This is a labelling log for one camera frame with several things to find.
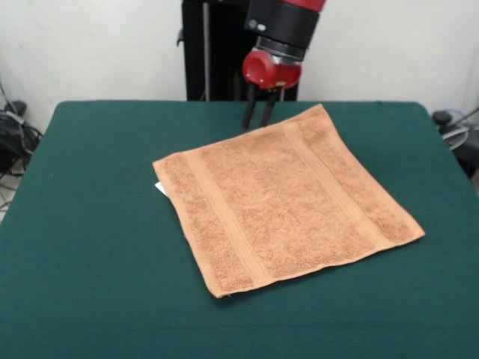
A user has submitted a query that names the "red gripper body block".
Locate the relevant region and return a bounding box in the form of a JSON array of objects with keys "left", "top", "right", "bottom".
[{"left": 242, "top": 48, "right": 302, "bottom": 90}]

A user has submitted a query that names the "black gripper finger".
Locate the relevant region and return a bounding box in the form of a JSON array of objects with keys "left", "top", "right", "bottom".
[
  {"left": 242, "top": 82, "right": 259, "bottom": 130},
  {"left": 260, "top": 86, "right": 282, "bottom": 127}
]

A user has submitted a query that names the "tan terry towel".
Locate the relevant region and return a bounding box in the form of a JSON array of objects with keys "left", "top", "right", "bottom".
[{"left": 152, "top": 103, "right": 427, "bottom": 299}]

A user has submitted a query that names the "dark green table cloth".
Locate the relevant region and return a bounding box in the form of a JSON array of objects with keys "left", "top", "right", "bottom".
[{"left": 0, "top": 99, "right": 479, "bottom": 359}]

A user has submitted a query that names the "black plug adapter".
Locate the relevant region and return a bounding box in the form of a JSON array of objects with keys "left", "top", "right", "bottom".
[{"left": 4, "top": 100, "right": 28, "bottom": 116}]

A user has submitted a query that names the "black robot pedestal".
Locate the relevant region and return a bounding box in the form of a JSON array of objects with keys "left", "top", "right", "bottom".
[{"left": 176, "top": 0, "right": 300, "bottom": 102}]

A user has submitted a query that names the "black cable bundle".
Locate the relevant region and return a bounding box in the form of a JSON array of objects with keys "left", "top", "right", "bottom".
[
  {"left": 432, "top": 108, "right": 479, "bottom": 177},
  {"left": 0, "top": 74, "right": 44, "bottom": 180}
]

